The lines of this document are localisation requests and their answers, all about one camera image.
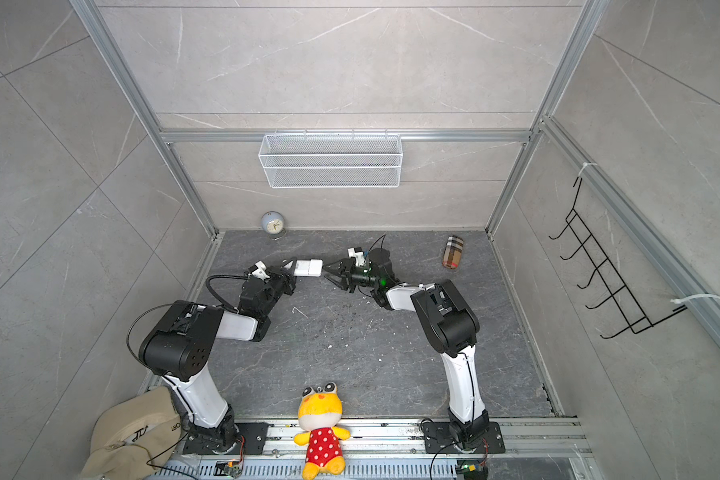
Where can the black wall hook rack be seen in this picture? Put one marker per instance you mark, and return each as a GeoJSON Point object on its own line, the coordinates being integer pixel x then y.
{"type": "Point", "coordinates": [603, 269]}

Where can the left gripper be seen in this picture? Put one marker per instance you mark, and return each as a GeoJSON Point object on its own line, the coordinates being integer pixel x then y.
{"type": "Point", "coordinates": [279, 275]}

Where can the plaid cylindrical can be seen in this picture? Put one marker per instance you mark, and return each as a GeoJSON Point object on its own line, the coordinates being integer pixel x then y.
{"type": "Point", "coordinates": [453, 252]}

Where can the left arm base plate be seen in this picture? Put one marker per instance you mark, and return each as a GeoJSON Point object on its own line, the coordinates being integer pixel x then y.
{"type": "Point", "coordinates": [227, 439]}

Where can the aluminium rail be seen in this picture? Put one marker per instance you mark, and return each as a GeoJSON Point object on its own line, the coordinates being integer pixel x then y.
{"type": "Point", "coordinates": [545, 437]}

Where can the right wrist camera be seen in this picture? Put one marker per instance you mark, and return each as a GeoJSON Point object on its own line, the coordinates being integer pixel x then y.
{"type": "Point", "coordinates": [358, 255]}

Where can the small round clock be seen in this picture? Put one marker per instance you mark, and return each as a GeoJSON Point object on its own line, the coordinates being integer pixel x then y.
{"type": "Point", "coordinates": [273, 223]}

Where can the white wire mesh basket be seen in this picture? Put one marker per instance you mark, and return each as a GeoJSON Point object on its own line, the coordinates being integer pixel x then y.
{"type": "Point", "coordinates": [331, 160]}

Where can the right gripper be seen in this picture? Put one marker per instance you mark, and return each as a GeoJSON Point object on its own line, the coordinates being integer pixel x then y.
{"type": "Point", "coordinates": [347, 274]}

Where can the yellow frog plush toy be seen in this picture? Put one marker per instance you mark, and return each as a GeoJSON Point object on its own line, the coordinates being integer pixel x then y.
{"type": "Point", "coordinates": [320, 412]}

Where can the beige cap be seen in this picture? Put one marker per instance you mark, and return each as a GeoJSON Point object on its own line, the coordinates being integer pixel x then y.
{"type": "Point", "coordinates": [132, 439]}

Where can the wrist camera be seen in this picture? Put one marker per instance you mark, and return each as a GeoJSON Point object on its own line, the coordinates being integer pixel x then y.
{"type": "Point", "coordinates": [358, 255]}
{"type": "Point", "coordinates": [259, 270]}

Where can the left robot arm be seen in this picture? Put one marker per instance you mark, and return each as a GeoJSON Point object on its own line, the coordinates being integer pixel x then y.
{"type": "Point", "coordinates": [179, 345]}

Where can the white remote control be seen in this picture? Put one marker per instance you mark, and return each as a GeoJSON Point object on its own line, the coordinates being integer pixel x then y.
{"type": "Point", "coordinates": [308, 268]}

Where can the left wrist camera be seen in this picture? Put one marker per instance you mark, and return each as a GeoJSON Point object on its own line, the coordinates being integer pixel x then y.
{"type": "Point", "coordinates": [259, 270]}

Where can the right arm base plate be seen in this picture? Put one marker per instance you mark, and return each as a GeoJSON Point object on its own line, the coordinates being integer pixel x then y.
{"type": "Point", "coordinates": [448, 438]}

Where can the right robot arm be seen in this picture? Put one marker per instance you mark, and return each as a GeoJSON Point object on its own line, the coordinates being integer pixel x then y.
{"type": "Point", "coordinates": [447, 320]}

